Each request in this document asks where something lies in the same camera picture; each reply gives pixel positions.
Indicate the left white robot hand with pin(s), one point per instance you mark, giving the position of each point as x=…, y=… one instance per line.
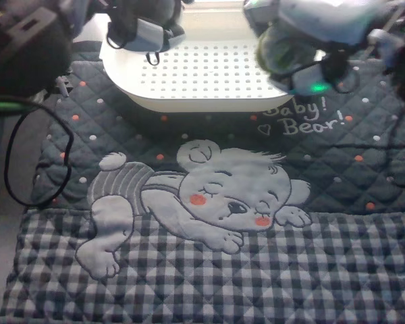
x=148, y=35

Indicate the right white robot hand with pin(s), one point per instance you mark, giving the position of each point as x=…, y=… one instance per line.
x=307, y=13

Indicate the green cream toy cake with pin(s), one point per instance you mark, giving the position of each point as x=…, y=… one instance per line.
x=283, y=50

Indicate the white perforated plastic tray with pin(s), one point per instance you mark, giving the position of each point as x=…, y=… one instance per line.
x=206, y=77

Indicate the grey quilt with bear print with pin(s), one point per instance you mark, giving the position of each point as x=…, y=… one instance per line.
x=202, y=276

